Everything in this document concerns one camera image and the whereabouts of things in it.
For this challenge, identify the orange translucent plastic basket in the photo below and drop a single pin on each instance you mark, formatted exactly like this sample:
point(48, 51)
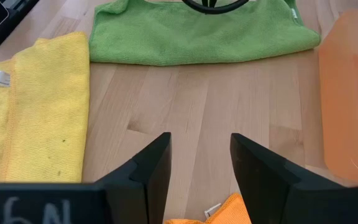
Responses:
point(350, 109)

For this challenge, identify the orange microfiber towel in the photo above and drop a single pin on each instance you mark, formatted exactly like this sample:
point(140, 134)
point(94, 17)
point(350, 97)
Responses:
point(228, 211)

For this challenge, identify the green microfiber towel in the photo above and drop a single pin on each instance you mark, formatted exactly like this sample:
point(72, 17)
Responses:
point(197, 37)

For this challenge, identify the yellow microfiber towel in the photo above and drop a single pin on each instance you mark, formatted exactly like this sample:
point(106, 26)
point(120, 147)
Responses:
point(42, 109)

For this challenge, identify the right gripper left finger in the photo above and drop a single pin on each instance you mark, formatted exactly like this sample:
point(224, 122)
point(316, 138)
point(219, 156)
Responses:
point(73, 205)

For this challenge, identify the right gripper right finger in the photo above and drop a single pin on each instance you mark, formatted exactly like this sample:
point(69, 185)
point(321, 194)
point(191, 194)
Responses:
point(291, 202)

